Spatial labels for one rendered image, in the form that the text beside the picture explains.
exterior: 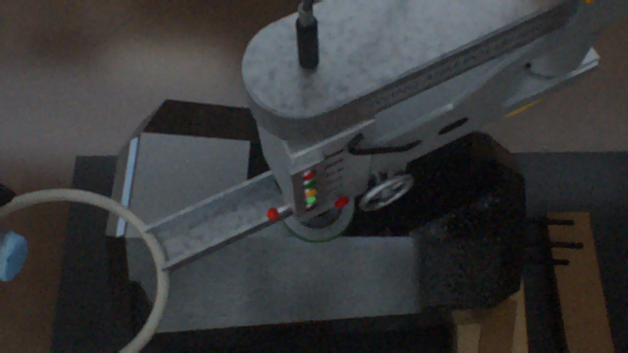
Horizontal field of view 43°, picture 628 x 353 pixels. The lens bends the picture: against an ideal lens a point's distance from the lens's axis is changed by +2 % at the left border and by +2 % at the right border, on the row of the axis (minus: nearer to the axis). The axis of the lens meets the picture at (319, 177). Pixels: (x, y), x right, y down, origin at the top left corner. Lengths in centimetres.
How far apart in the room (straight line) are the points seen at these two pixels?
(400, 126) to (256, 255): 73
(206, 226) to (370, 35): 75
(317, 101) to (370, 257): 93
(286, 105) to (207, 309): 110
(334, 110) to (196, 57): 209
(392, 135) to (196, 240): 59
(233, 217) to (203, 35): 165
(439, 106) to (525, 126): 162
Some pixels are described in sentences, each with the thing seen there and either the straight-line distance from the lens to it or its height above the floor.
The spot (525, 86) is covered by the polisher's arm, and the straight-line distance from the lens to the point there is 204.
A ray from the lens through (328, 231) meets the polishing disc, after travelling 221.
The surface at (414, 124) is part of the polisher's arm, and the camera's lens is 179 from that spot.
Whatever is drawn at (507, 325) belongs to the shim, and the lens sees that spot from 288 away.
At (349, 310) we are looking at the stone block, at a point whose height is 65.
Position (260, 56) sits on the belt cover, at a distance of 151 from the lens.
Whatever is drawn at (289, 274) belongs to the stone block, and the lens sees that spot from 233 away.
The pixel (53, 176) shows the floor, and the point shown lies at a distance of 341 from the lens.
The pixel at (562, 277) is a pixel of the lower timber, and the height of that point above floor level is 10.
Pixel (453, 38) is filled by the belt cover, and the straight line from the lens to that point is 154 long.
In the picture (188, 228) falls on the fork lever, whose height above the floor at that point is 108.
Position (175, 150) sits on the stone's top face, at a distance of 241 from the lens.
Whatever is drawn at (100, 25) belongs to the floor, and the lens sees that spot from 369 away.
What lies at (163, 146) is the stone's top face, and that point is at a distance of 243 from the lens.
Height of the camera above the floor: 299
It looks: 68 degrees down
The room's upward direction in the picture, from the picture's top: 3 degrees counter-clockwise
